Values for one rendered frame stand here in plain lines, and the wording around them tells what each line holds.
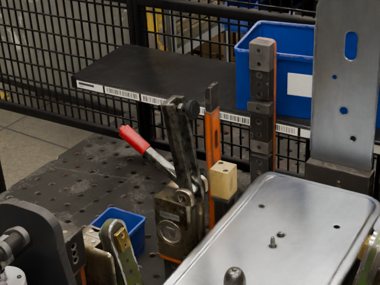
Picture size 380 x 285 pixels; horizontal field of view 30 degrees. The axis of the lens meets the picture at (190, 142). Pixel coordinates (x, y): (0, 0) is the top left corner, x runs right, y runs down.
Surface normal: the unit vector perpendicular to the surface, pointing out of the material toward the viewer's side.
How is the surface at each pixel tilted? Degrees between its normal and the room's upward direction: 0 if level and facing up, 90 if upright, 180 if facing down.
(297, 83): 90
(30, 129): 0
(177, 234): 90
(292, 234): 0
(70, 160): 0
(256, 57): 90
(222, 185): 90
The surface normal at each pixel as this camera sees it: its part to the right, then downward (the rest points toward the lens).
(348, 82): -0.50, 0.45
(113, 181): -0.05, -0.87
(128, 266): 0.83, 0.03
